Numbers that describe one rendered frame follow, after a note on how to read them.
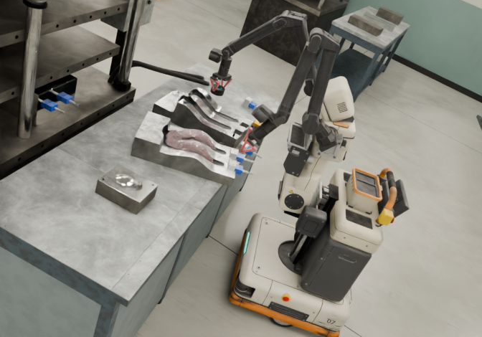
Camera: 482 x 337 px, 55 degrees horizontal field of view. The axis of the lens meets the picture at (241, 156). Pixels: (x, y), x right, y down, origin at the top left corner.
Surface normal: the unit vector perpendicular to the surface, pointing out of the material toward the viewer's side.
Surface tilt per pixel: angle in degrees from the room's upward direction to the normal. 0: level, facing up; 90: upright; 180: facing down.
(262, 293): 90
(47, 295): 90
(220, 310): 0
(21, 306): 90
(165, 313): 0
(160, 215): 0
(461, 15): 90
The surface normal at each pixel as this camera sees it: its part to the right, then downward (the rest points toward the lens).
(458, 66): -0.46, 0.36
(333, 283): -0.15, 0.51
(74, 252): 0.32, -0.79
